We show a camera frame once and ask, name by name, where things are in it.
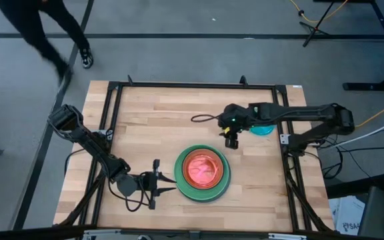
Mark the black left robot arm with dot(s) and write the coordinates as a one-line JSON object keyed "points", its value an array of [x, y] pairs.
{"points": [[88, 140]]}

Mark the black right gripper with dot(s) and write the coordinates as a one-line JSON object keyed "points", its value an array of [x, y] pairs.
{"points": [[233, 116]]}

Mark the white printed cardboard box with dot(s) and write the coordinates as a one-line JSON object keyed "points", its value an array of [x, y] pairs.
{"points": [[347, 215]]}

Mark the large dark green plate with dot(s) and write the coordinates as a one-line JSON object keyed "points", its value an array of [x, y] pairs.
{"points": [[202, 196]]}

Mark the person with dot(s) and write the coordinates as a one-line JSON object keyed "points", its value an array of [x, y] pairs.
{"points": [[35, 30]]}

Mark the orange-red translucent plate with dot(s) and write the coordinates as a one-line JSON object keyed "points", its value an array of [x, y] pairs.
{"points": [[202, 168]]}

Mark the black tripod stand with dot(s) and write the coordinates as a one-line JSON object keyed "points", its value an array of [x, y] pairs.
{"points": [[315, 30]]}

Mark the terracotta plastic plate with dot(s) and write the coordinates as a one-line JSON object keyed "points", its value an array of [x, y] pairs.
{"points": [[184, 168]]}

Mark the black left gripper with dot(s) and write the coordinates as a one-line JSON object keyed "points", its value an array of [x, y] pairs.
{"points": [[150, 181]]}

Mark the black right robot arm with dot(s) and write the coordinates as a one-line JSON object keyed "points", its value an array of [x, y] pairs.
{"points": [[312, 115]]}

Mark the small teal plastic plate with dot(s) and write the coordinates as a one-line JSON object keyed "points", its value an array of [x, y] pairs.
{"points": [[262, 130]]}

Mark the black aluminium table frame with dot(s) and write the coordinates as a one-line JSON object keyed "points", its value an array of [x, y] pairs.
{"points": [[195, 85]]}

